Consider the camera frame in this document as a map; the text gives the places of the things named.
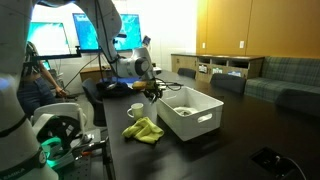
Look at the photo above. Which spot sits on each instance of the green plaid sofa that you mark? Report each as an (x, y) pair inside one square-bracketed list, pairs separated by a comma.
[(286, 80)]

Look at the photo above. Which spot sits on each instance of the brown wrist camera box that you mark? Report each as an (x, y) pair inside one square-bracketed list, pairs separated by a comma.
[(139, 85)]

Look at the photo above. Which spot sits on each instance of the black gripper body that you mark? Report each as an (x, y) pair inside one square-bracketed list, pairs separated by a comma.
[(152, 87)]

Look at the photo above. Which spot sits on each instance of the white mug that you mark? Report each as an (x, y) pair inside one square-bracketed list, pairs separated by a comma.
[(136, 111)]

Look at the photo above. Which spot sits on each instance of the white towel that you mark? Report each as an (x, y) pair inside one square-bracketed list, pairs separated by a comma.
[(185, 111)]

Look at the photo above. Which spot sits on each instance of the yellow microfibre cloth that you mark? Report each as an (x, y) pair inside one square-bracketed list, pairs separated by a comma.
[(143, 130)]

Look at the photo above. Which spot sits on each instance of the wooden shelf cabinet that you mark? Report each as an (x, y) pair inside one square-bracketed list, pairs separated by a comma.
[(186, 63)]

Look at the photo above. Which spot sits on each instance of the white wall outlet plate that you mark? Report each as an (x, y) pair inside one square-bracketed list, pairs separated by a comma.
[(203, 45), (241, 44)]

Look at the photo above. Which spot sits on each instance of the wall display screen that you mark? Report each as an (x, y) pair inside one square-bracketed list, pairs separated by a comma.
[(50, 38), (86, 36)]

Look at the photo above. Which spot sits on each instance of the small printed box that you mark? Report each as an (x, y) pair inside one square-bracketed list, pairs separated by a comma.
[(217, 70), (235, 74), (202, 69)]

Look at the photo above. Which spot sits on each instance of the white plastic bin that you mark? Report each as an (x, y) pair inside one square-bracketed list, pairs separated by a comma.
[(180, 126)]

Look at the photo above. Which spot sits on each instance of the person in striped top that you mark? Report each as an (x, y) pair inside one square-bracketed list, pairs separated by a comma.
[(33, 93)]

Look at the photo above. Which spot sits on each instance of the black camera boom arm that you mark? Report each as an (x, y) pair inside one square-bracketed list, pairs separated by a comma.
[(56, 56)]

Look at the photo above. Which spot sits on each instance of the black office chair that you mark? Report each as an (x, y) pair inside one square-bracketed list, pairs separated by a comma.
[(186, 73), (228, 83), (95, 103)]

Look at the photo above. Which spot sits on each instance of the table power outlet box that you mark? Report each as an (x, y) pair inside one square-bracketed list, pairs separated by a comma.
[(270, 161)]

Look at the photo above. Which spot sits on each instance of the wooden bench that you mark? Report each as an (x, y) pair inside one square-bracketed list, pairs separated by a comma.
[(91, 71)]

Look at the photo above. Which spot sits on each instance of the black bag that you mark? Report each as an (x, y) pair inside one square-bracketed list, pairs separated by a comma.
[(113, 90)]

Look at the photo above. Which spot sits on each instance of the small wall mounted panel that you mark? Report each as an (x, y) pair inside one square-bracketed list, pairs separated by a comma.
[(146, 40)]

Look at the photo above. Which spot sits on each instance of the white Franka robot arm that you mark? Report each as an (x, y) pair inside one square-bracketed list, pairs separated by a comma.
[(16, 83)]

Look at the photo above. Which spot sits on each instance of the perforated metal breadboard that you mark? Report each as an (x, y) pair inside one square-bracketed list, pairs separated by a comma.
[(83, 170)]

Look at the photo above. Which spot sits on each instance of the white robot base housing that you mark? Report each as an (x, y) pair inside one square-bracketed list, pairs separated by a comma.
[(60, 109)]

